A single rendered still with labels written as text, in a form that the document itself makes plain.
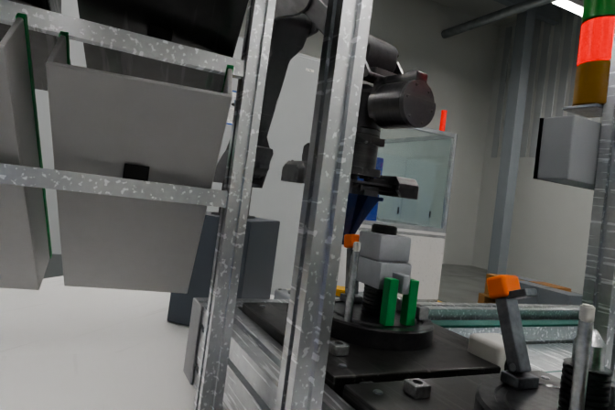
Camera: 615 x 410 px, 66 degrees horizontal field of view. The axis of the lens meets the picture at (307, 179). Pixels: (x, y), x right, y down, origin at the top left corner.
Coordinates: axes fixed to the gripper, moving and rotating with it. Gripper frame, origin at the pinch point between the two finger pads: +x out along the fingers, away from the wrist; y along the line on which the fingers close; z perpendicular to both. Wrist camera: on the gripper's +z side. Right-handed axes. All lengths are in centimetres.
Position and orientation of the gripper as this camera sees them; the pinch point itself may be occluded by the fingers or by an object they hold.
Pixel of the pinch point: (347, 219)
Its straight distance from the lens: 64.1
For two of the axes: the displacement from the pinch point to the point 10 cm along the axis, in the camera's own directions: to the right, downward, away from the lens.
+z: -4.4, -0.4, 9.0
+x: -1.4, 9.9, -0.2
